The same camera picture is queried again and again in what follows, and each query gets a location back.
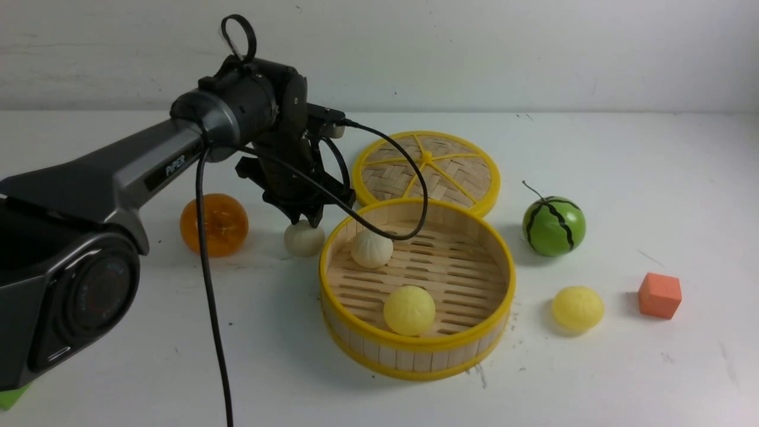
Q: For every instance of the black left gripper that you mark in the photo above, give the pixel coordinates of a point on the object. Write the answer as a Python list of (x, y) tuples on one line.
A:
[(292, 175)]

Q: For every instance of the white bun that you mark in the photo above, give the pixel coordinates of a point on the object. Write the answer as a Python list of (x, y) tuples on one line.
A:
[(303, 240), (371, 250)]

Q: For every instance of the yellow bun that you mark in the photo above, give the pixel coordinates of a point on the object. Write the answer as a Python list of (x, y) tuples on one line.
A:
[(577, 309), (409, 311)]

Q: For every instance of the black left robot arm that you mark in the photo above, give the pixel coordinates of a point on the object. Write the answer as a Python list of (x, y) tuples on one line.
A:
[(72, 236)]

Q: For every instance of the woven bamboo steamer lid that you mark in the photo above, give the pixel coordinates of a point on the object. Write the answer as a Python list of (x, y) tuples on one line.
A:
[(455, 171)]

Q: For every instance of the bamboo steamer tray yellow rim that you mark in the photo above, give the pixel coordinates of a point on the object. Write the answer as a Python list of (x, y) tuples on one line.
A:
[(458, 258)]

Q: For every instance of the orange toy tangerine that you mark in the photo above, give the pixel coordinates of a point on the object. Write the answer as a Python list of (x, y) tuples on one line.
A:
[(225, 221)]

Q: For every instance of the green toy watermelon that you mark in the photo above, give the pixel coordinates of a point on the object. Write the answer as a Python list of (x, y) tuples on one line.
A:
[(553, 226)]

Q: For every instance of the green foam block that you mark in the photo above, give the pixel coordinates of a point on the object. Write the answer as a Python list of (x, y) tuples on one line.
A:
[(8, 399)]

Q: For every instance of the orange foam cube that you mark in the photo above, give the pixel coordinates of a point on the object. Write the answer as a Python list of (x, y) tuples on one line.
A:
[(659, 296)]

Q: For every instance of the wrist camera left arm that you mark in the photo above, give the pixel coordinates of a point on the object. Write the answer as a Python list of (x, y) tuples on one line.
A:
[(325, 122)]

